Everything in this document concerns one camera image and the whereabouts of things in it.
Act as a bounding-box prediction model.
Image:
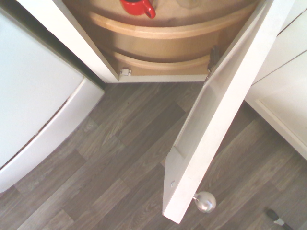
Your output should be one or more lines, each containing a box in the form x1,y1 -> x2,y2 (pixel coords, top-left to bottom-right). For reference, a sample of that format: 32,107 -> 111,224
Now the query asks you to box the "red ceramic mug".
119,0 -> 156,19

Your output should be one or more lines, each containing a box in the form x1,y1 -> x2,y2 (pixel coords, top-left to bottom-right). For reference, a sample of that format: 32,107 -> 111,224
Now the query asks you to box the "white stove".
0,6 -> 106,194

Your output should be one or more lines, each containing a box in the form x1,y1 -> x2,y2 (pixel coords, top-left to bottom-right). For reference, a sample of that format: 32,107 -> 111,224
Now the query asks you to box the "white false drawer front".
251,11 -> 307,84

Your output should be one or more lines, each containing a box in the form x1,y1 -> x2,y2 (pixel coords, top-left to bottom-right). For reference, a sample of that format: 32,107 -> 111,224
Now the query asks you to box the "wooden rotating shelf with mug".
62,0 -> 261,62

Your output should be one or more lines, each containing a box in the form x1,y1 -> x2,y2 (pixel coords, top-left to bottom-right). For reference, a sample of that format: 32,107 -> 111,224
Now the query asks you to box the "metal door hinge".
206,45 -> 220,80

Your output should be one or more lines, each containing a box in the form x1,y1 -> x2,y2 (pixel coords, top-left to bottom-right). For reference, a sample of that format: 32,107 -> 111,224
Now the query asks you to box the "black rod with white tag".
266,208 -> 295,230

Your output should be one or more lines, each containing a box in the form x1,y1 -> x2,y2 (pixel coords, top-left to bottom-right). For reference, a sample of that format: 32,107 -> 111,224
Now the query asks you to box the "white sink cabinet door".
244,51 -> 307,159

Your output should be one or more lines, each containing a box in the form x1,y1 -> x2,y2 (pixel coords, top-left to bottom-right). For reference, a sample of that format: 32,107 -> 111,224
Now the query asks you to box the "white cabinet frame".
16,0 -> 209,83

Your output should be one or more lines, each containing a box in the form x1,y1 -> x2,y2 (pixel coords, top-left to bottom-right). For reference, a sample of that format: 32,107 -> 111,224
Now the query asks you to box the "empty wooden rotating shelf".
103,47 -> 215,77

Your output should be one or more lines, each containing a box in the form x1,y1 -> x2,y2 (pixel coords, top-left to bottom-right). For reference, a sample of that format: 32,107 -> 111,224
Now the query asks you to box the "round silver door knob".
192,191 -> 217,214

